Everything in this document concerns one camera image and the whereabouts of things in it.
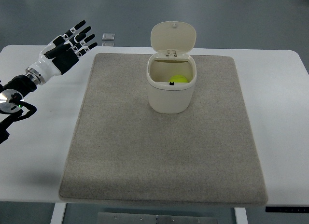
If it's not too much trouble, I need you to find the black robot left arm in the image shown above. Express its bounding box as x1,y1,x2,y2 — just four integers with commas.
0,20,98,143

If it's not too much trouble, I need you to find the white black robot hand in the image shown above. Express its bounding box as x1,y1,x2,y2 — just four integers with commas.
25,20,98,85

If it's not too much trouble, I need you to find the yellow tennis ball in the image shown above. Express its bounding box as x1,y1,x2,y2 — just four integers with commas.
169,74,188,84

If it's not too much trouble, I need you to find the white right table leg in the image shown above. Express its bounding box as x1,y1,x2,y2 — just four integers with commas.
234,208,248,224

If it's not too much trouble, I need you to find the beige lidded bin box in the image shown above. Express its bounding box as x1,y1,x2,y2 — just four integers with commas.
146,21,197,114

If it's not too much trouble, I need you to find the white table leg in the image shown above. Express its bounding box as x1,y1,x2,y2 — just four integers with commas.
234,208,248,224
50,203,67,224

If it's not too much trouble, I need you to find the floor socket plate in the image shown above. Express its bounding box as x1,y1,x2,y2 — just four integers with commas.
102,33,115,41

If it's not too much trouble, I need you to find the white left table leg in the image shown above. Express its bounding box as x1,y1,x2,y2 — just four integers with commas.
50,203,67,224

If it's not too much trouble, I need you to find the black desk control panel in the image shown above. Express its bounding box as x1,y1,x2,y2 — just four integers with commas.
265,206,309,213

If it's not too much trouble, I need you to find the grey fabric mat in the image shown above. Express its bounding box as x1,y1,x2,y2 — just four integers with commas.
58,53,268,207

